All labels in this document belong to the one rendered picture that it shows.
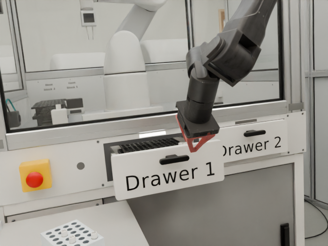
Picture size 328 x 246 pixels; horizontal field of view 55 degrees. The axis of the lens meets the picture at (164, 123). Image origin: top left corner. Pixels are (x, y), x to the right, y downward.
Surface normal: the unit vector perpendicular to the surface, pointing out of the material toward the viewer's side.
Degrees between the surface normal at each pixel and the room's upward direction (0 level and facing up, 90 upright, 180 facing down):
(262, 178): 90
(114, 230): 0
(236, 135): 90
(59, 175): 90
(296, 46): 90
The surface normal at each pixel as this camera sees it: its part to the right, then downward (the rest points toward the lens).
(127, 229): -0.08, -0.98
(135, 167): 0.29, 0.12
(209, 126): 0.08, -0.73
